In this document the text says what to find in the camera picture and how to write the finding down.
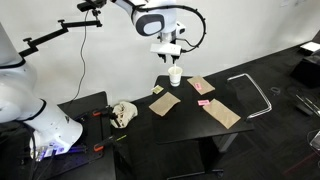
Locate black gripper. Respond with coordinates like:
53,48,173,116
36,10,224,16
158,32,180,65

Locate white paper cup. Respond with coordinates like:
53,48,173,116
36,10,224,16
167,65,184,88

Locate yellow sticky note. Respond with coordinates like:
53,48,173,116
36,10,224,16
150,84,165,95

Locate medium brown paper envelope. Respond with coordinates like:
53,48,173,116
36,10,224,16
148,91,182,117

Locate small brown paper envelope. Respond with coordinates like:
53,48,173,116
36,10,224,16
186,75,216,96

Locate crumpled white cloth bag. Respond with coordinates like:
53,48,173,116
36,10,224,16
109,100,139,129

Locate large brown paper envelope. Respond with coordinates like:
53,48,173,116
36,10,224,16
202,98,242,130

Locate orange black bar clamp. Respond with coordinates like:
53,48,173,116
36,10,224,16
92,104,122,128
93,134,118,153

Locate black case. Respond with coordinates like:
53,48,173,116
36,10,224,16
289,54,320,90

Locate white paper sheet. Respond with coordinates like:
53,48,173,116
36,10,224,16
299,41,320,54

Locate metal floor bars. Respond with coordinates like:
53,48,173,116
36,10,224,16
294,93,320,118

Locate clear plastic container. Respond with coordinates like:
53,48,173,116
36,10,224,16
307,129,320,152

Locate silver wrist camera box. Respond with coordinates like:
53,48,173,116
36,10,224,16
149,43,183,56

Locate thin black camera cable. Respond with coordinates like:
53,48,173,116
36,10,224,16
68,10,89,105

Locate black mounted camera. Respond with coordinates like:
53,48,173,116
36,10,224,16
76,0,108,13

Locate black chair metal frame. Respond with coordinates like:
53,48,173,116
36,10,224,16
225,72,273,121

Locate black table pedestal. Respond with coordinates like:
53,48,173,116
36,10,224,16
165,132,240,180

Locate black base cables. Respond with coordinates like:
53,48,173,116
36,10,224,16
19,124,56,180

